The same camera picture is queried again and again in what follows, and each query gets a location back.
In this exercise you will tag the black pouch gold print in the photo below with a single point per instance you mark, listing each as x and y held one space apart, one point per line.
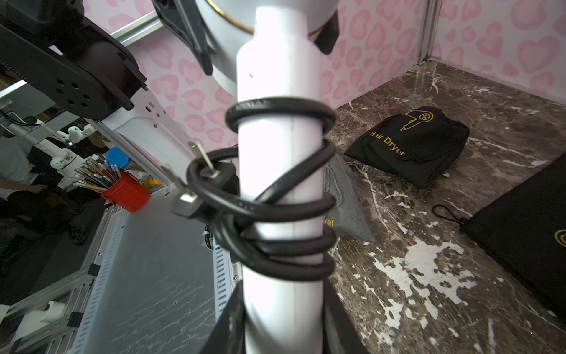
522 228

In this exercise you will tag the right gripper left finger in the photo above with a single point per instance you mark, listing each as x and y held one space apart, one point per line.
225 323

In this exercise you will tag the red pen cup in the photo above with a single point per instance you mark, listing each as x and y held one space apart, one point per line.
127 193

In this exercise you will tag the white hair dryer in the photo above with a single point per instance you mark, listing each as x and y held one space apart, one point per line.
275 230

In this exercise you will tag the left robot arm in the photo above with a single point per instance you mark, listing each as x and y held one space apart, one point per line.
266 54

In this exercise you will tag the person in white shirt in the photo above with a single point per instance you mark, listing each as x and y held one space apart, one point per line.
26 190

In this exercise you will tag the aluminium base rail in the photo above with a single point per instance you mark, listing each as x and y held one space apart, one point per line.
149 284

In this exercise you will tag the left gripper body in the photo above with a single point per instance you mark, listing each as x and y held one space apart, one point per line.
216 30

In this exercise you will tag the plain black pouch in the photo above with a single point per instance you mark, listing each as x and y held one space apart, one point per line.
417 146

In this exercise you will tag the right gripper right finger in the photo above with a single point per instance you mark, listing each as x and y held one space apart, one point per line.
340 335

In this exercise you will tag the grey hair dryer pouch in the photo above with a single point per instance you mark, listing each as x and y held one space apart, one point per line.
347 217

